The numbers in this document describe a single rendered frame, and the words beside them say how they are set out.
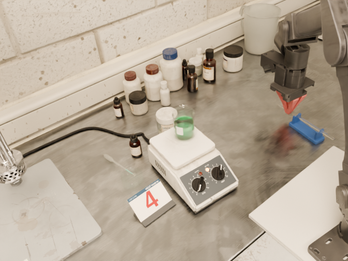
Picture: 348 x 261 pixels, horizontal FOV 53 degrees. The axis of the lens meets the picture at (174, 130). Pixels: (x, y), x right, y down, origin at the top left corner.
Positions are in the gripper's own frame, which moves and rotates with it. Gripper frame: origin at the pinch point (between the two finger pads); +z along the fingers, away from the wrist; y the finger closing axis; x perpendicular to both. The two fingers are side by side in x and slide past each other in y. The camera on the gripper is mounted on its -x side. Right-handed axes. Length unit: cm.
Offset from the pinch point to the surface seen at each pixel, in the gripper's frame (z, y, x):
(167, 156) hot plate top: -5.9, 39.9, 1.7
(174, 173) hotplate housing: -3.9, 40.4, 5.7
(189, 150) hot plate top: -5.8, 34.8, 3.2
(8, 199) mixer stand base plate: 1, 76, -15
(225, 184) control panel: 0.0, 31.0, 12.1
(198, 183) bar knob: -3.0, 37.1, 10.5
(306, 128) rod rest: 2.2, -0.4, 6.6
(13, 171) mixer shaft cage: -14, 70, -4
